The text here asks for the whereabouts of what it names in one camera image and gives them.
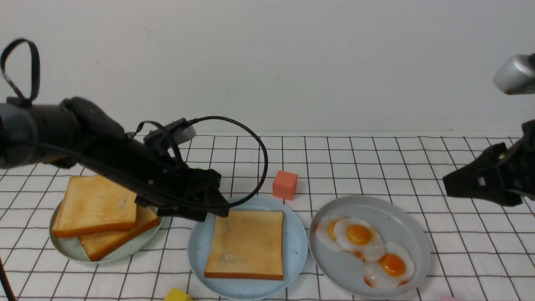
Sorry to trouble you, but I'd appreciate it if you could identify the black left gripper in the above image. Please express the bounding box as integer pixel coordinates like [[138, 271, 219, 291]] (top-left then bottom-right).
[[94, 138, 229, 222]]

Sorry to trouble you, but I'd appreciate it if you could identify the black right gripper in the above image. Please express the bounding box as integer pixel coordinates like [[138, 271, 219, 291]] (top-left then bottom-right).
[[443, 120, 535, 207]]

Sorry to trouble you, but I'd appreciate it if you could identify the toast slice green plate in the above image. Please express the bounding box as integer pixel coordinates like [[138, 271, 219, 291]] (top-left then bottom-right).
[[78, 207, 161, 262], [51, 175, 138, 238]]

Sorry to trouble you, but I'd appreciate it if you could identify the fried egg top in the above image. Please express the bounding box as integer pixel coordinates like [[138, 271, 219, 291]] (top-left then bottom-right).
[[332, 217, 385, 262]]

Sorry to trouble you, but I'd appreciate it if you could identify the fried egg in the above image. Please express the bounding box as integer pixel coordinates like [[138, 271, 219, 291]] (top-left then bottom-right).
[[332, 217, 385, 262], [363, 242, 416, 290]]

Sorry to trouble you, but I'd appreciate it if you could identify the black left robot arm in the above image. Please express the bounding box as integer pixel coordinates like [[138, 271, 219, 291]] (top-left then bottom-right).
[[1, 97, 229, 222]]

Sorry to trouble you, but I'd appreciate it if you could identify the white grid tablecloth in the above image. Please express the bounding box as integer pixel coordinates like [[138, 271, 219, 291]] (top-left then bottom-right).
[[0, 136, 534, 301]]

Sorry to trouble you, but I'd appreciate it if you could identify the light green plate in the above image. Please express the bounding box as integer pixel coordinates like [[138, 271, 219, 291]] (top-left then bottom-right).
[[48, 205, 167, 264]]

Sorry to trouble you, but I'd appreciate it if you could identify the grey plate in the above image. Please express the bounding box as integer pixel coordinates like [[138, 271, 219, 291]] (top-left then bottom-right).
[[309, 196, 431, 300]]

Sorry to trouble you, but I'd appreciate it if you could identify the yellow foam cube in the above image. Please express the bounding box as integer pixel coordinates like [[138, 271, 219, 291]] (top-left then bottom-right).
[[163, 288, 193, 301]]

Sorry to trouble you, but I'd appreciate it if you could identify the orange foam cube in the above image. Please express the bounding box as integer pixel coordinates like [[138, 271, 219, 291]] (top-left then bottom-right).
[[273, 170, 298, 200]]

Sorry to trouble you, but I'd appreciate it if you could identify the fried egg front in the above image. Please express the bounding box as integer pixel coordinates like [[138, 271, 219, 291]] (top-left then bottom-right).
[[363, 242, 416, 290]]

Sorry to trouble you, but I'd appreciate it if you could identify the light blue plate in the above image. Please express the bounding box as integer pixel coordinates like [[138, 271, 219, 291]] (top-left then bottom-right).
[[189, 196, 308, 301]]

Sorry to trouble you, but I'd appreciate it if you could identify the fried egg underneath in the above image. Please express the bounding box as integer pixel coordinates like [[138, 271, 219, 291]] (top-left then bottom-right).
[[314, 215, 344, 252]]

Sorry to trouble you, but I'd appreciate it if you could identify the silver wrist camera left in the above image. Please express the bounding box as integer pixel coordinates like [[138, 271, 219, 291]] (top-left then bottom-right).
[[143, 118, 197, 149]]

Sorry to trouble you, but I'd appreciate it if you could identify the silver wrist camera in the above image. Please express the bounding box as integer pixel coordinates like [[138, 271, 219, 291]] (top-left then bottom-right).
[[493, 53, 535, 95], [143, 118, 197, 149]]

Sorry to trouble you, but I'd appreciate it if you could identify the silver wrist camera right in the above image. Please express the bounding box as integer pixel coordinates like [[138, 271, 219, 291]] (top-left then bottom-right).
[[493, 53, 535, 95]]

